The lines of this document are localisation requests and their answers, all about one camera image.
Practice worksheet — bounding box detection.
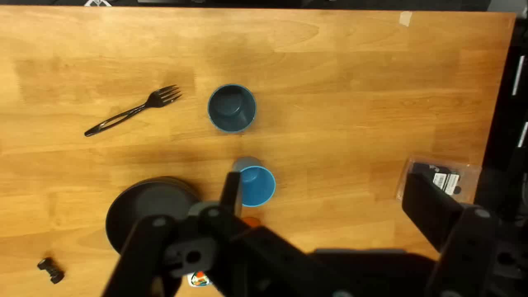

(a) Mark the dark teal cup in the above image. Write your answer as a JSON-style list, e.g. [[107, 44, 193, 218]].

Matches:
[[206, 82, 259, 134]]

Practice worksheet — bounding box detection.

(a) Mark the light blue cup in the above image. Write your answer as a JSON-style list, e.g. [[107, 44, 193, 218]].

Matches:
[[232, 157, 278, 209]]

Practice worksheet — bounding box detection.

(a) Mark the black bowl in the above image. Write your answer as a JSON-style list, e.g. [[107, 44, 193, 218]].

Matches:
[[103, 175, 202, 254]]

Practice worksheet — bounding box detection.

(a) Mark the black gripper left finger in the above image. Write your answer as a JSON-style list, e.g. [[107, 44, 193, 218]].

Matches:
[[100, 170, 343, 297]]

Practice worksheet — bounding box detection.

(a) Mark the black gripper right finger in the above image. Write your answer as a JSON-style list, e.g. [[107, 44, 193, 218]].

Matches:
[[402, 171, 528, 297]]

